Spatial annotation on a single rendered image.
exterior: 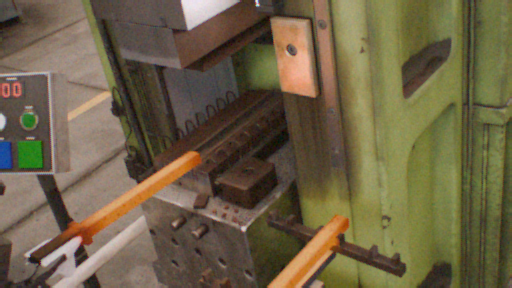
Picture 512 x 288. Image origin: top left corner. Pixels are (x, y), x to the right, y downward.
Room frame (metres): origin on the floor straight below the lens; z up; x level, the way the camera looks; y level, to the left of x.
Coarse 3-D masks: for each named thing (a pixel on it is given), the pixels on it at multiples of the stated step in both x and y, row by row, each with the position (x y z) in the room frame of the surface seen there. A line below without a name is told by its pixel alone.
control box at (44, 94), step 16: (0, 80) 1.63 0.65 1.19; (16, 80) 1.61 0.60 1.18; (32, 80) 1.59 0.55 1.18; (48, 80) 1.57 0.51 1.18; (64, 80) 1.63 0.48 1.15; (0, 96) 1.60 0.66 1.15; (16, 96) 1.58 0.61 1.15; (32, 96) 1.57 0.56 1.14; (48, 96) 1.55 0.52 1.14; (64, 96) 1.61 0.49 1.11; (0, 112) 1.58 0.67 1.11; (16, 112) 1.57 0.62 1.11; (32, 112) 1.55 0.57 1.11; (48, 112) 1.53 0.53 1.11; (64, 112) 1.58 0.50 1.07; (16, 128) 1.55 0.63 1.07; (32, 128) 1.53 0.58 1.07; (48, 128) 1.51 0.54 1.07; (64, 128) 1.56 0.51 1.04; (16, 144) 1.53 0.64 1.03; (48, 144) 1.49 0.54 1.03; (64, 144) 1.53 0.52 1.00; (16, 160) 1.51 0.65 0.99; (48, 160) 1.47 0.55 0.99; (64, 160) 1.51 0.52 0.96
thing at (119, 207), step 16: (176, 160) 1.13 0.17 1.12; (192, 160) 1.12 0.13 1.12; (160, 176) 1.07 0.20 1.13; (176, 176) 1.08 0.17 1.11; (128, 192) 1.02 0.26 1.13; (144, 192) 1.02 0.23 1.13; (112, 208) 0.97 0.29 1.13; (128, 208) 0.99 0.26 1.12; (80, 224) 0.93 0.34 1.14; (96, 224) 0.93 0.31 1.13; (64, 240) 0.89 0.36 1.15; (32, 256) 0.86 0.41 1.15
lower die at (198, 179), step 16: (240, 96) 1.66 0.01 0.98; (256, 96) 1.62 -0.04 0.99; (224, 112) 1.58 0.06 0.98; (240, 112) 1.54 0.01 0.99; (208, 128) 1.48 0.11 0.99; (240, 128) 1.43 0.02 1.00; (256, 128) 1.43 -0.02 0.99; (176, 144) 1.45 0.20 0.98; (192, 144) 1.41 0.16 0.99; (224, 144) 1.38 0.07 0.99; (240, 144) 1.36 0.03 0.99; (256, 144) 1.39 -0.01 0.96; (160, 160) 1.38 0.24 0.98; (224, 160) 1.30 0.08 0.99; (192, 176) 1.30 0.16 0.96; (208, 176) 1.26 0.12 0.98; (208, 192) 1.27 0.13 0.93
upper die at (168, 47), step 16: (256, 0) 1.46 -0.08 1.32; (224, 16) 1.38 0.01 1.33; (240, 16) 1.42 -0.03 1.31; (256, 16) 1.46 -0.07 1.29; (128, 32) 1.36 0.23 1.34; (144, 32) 1.32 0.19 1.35; (160, 32) 1.28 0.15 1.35; (176, 32) 1.26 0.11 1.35; (192, 32) 1.30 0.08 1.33; (208, 32) 1.33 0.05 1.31; (224, 32) 1.37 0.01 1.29; (240, 32) 1.41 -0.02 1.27; (128, 48) 1.37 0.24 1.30; (144, 48) 1.33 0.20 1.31; (160, 48) 1.29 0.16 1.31; (176, 48) 1.26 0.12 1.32; (192, 48) 1.29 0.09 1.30; (208, 48) 1.32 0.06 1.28; (160, 64) 1.30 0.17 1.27; (176, 64) 1.26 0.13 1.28
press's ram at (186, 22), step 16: (96, 0) 1.41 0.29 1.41; (112, 0) 1.37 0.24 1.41; (128, 0) 1.34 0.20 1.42; (144, 0) 1.30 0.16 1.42; (160, 0) 1.26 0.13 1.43; (176, 0) 1.23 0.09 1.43; (192, 0) 1.24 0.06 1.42; (208, 0) 1.28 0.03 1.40; (224, 0) 1.31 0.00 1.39; (240, 0) 1.35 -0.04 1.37; (112, 16) 1.39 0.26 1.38; (128, 16) 1.35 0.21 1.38; (144, 16) 1.31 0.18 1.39; (160, 16) 1.27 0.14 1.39; (176, 16) 1.24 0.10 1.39; (192, 16) 1.24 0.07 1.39; (208, 16) 1.27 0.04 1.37
